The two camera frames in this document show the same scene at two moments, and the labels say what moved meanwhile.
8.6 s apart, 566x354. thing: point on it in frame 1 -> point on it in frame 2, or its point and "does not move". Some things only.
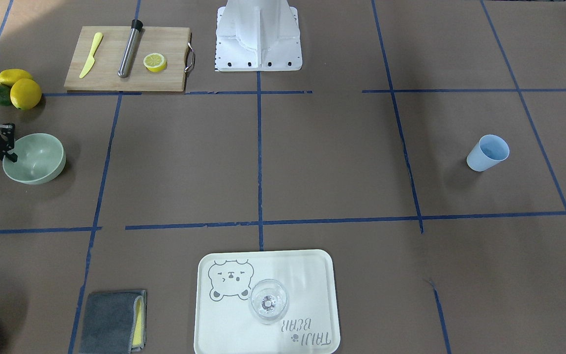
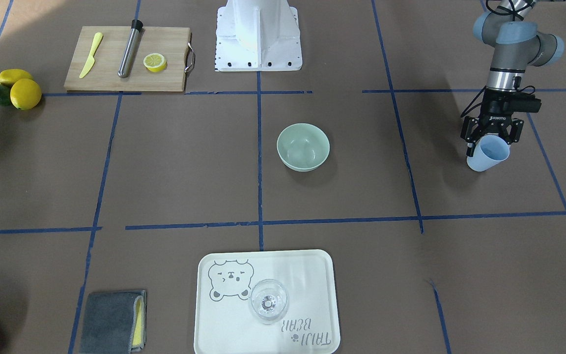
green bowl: (41, 158) -> (302, 147)
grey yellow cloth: (114, 322) does not move
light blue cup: (488, 150) does not move
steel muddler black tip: (134, 42) does not move
